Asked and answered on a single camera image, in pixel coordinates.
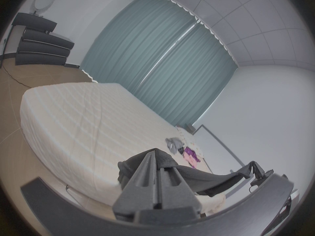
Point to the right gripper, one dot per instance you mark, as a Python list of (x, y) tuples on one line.
[(264, 177)]

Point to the grey bedside table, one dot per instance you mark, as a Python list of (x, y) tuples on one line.
[(189, 127)]

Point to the black T-shirt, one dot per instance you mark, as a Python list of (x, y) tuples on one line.
[(196, 181)]

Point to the bed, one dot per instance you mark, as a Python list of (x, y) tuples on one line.
[(73, 122)]

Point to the pink garment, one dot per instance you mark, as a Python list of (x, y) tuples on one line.
[(190, 159)]

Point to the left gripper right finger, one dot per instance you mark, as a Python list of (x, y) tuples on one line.
[(182, 200)]

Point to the purple garment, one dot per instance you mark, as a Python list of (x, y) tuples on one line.
[(190, 152)]

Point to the small black garment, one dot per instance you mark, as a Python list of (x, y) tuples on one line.
[(181, 150)]

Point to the white printed pillow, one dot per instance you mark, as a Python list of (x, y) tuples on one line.
[(190, 138)]

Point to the grey garment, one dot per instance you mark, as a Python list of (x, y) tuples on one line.
[(174, 144)]

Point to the black chest of drawers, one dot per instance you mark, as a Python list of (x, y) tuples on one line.
[(41, 48)]

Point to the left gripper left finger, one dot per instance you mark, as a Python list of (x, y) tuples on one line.
[(130, 195)]

